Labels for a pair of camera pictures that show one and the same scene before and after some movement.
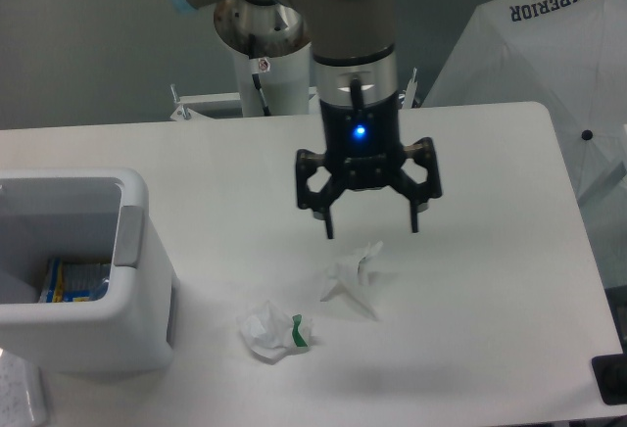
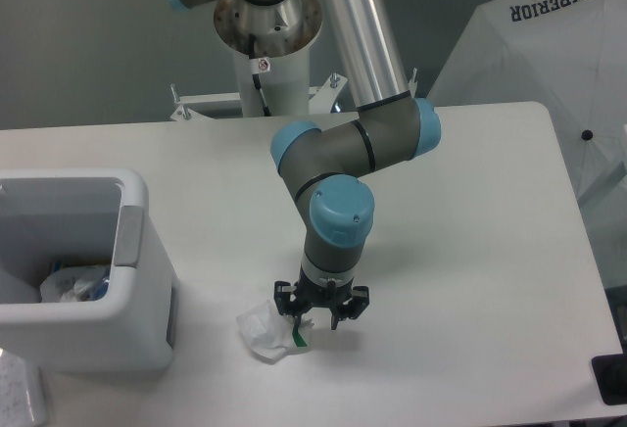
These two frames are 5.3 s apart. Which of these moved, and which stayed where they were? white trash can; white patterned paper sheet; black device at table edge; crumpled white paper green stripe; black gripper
Moved: black gripper
Stayed: white patterned paper sheet; crumpled white paper green stripe; black device at table edge; white trash can
